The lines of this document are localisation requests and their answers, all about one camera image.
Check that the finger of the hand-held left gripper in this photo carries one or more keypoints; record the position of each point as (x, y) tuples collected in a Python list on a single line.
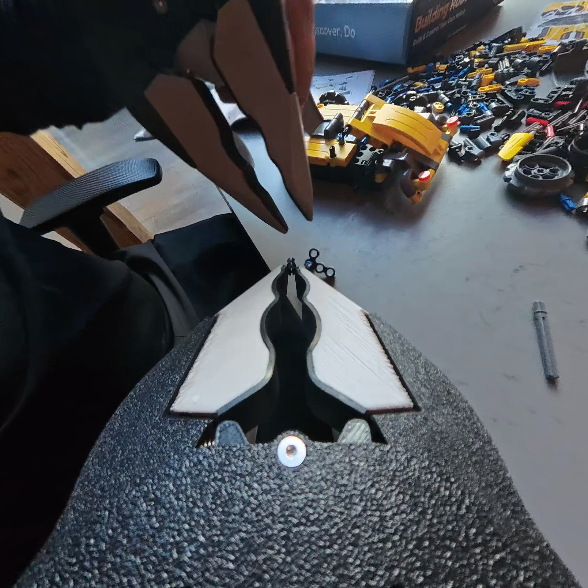
[(207, 152), (266, 101)]

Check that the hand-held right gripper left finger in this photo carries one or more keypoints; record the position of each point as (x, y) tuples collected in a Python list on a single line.
[(225, 358)]

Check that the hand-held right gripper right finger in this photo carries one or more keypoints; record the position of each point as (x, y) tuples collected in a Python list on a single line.
[(358, 363)]

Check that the black brick connector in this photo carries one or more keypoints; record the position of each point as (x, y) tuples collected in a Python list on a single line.
[(322, 265)]

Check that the yellow toy brick vehicle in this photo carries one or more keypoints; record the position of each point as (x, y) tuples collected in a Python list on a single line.
[(386, 138)]

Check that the grey brick axle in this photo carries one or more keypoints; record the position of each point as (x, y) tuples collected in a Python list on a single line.
[(545, 340)]

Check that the grey desk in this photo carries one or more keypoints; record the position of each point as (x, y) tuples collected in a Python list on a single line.
[(459, 303)]

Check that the person's left hand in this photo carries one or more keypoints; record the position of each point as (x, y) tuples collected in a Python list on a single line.
[(301, 46)]

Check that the black chair armrest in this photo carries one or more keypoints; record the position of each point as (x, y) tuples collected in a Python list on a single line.
[(92, 188)]

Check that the person's legs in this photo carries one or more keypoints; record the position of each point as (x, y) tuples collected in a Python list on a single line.
[(83, 349)]

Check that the blue toy box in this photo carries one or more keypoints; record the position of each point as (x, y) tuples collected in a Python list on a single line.
[(395, 28)]

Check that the pile of loose toy bricks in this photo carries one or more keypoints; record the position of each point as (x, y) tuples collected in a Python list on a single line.
[(514, 110)]

